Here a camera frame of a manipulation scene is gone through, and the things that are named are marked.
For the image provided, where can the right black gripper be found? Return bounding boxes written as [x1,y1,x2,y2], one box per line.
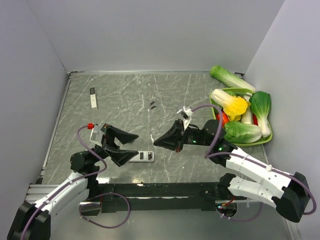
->
[154,118,214,152]

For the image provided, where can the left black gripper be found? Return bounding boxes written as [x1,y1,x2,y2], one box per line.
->
[88,125,139,166]

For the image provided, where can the red white AC remote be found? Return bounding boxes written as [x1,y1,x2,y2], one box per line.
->
[128,151,155,163]

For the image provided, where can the white slim remote control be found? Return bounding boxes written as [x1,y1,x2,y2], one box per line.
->
[89,87,98,109]

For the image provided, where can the black TV remote control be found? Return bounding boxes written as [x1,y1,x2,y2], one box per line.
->
[100,123,110,133]

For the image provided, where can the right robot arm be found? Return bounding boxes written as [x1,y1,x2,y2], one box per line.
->
[153,119,311,223]

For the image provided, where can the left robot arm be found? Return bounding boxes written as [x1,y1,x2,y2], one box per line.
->
[7,123,139,240]

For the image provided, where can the orange carrot toy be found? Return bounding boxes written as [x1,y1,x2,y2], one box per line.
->
[215,112,229,125]

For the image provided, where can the light green cabbage front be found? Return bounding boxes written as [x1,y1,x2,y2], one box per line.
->
[224,121,262,144]

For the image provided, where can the yellow white cabbage toy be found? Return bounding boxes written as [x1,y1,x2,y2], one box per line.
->
[210,89,251,121]

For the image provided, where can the green plastic basket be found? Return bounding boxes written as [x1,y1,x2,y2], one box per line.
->
[209,88,273,147]

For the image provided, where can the white radish toy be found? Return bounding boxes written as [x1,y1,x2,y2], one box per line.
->
[240,107,253,125]

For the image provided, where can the napa cabbage on table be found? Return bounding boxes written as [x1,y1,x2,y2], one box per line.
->
[209,65,256,93]

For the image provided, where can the red pepper toy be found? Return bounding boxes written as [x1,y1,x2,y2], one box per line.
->
[252,114,258,125]

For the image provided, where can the dark green bok choy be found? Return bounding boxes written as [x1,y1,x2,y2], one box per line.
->
[249,91,272,138]

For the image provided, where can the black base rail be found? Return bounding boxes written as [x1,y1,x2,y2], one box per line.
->
[79,182,248,217]

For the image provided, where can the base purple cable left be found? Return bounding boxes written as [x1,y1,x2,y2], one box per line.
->
[78,192,131,229]

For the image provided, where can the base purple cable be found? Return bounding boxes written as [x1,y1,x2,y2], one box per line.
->
[78,192,131,229]
[216,201,263,223]

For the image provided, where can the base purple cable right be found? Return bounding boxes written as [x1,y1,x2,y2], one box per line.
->
[216,201,263,223]

